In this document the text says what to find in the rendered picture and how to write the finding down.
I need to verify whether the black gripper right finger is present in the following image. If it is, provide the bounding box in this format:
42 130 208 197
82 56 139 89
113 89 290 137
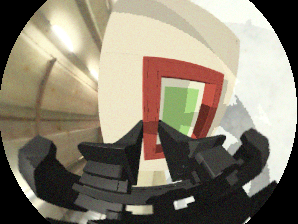
157 120 226 183

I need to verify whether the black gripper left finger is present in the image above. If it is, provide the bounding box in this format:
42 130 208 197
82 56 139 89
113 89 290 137
77 120 144 185

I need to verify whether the dark red picture frame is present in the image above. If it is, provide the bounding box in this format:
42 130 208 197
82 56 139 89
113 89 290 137
142 56 225 160

